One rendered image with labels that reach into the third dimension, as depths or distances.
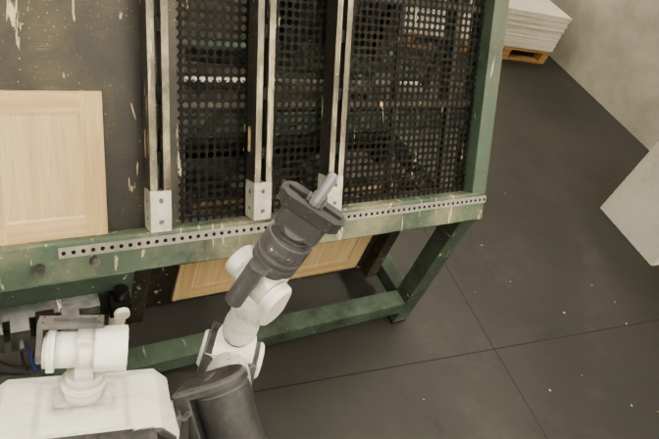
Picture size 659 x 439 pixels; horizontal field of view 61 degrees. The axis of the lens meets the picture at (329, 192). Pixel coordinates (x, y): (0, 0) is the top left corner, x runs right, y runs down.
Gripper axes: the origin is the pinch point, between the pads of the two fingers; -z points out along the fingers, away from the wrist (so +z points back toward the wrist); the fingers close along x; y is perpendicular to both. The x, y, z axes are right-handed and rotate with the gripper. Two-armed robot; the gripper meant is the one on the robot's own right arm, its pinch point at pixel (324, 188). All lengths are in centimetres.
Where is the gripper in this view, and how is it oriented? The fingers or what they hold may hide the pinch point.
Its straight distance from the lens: 93.7
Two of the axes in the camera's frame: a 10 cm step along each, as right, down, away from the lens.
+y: 1.9, -4.1, 8.9
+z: -5.2, 7.3, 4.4
